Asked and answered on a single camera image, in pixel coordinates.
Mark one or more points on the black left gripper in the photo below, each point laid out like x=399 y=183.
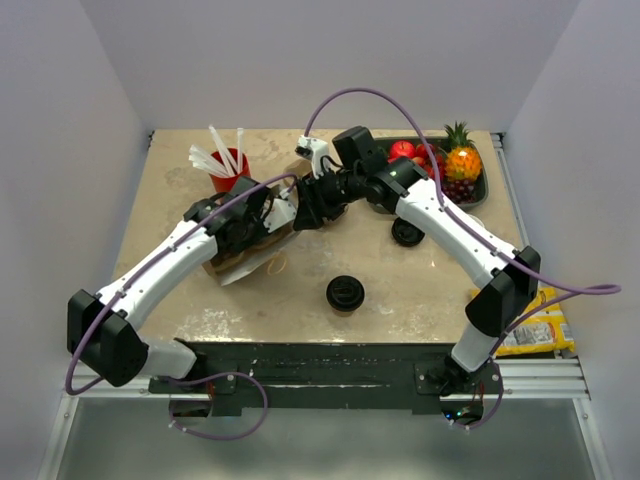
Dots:
x=263 y=215

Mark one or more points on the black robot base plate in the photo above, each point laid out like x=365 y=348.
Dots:
x=420 y=377

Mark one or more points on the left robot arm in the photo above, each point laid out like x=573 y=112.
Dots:
x=103 y=327

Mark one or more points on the aluminium frame rail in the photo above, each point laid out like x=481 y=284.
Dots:
x=521 y=379

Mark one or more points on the bunch of dark red grapes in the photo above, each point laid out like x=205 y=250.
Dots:
x=459 y=191

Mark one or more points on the grey fruit tray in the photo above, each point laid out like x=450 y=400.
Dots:
x=441 y=147

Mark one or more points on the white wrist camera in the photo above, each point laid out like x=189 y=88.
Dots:
x=316 y=151
x=282 y=214

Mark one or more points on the red apple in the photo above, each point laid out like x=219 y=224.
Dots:
x=402 y=148

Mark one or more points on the black coffee cup lid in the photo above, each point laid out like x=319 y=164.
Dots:
x=345 y=289

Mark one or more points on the brown paper coffee cup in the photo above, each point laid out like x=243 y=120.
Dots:
x=344 y=310

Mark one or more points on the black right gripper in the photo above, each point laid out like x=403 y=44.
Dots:
x=314 y=203

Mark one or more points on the brown paper bag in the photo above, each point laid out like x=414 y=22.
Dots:
x=229 y=266

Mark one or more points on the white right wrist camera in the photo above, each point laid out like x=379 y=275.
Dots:
x=316 y=151

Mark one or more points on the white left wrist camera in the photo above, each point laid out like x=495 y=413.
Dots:
x=282 y=214

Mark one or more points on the yellow snack bag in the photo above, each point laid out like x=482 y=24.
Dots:
x=545 y=331

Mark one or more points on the red straw holder cup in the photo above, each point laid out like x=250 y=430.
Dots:
x=226 y=182

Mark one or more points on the pineapple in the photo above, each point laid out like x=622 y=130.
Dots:
x=463 y=161

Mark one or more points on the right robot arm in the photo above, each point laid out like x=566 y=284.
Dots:
x=353 y=167

